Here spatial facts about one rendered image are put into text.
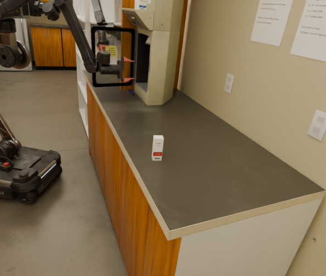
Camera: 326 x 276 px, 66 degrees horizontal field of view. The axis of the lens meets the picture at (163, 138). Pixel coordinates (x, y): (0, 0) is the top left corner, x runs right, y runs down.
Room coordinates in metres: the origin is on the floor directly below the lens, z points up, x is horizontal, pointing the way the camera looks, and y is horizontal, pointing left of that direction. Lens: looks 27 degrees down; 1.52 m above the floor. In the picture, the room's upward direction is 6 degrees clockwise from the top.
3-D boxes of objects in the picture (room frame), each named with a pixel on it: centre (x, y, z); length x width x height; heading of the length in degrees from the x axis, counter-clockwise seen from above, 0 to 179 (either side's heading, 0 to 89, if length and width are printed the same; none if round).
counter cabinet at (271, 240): (1.63, 0.06, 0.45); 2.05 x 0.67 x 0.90; 25
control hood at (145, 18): (1.73, 0.25, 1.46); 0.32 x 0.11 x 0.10; 25
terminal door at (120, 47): (1.80, 0.40, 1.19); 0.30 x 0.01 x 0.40; 123
